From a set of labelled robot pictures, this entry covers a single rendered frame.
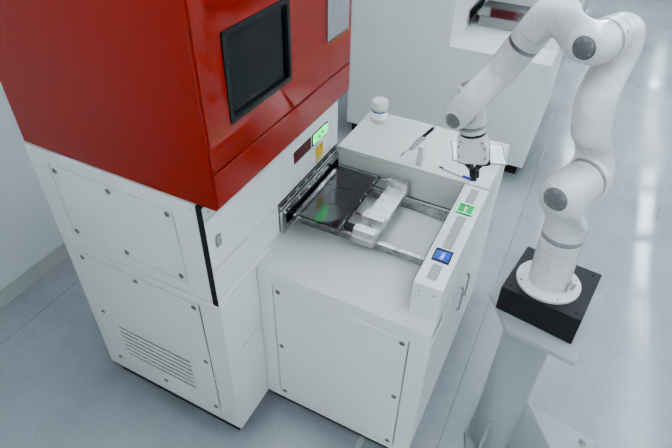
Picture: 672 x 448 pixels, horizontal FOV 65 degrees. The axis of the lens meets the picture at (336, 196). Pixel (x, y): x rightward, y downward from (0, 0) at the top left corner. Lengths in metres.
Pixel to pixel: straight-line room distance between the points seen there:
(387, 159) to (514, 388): 0.95
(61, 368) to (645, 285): 2.98
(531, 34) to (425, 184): 0.82
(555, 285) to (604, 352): 1.25
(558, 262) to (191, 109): 1.09
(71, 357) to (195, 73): 1.89
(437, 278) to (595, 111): 0.63
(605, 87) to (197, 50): 0.95
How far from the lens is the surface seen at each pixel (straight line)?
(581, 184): 1.48
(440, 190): 2.08
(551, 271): 1.68
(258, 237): 1.79
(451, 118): 1.60
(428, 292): 1.63
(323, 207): 1.94
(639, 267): 3.47
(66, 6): 1.45
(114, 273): 2.05
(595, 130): 1.46
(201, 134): 1.31
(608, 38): 1.34
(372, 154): 2.12
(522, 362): 1.96
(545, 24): 1.46
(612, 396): 2.80
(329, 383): 2.13
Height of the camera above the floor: 2.13
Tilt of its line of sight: 38 degrees down
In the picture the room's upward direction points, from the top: 1 degrees clockwise
